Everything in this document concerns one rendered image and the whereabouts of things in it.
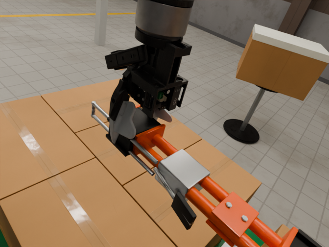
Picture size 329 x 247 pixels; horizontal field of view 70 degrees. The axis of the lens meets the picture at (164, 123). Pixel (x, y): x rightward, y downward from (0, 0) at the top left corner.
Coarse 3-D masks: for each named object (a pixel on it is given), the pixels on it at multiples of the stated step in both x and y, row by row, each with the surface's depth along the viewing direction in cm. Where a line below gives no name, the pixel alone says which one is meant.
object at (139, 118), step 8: (136, 112) 48; (136, 120) 46; (144, 120) 47; (152, 120) 47; (136, 128) 44; (144, 128) 45; (152, 128) 45; (160, 128) 46; (136, 136) 42; (144, 136) 44; (152, 136) 46; (152, 144) 47; (136, 152) 45
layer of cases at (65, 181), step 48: (48, 96) 140; (96, 96) 151; (0, 144) 104; (48, 144) 110; (96, 144) 117; (192, 144) 134; (0, 192) 87; (48, 192) 91; (96, 192) 96; (144, 192) 101; (240, 192) 113; (48, 240) 77; (96, 240) 81; (144, 240) 84; (192, 240) 88
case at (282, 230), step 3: (282, 225) 53; (279, 228) 52; (282, 228) 52; (285, 228) 52; (288, 228) 52; (276, 231) 53; (279, 231) 51; (282, 231) 52; (285, 231) 52; (279, 234) 51; (282, 234) 51; (264, 243) 57; (261, 246) 58; (264, 246) 53; (267, 246) 49
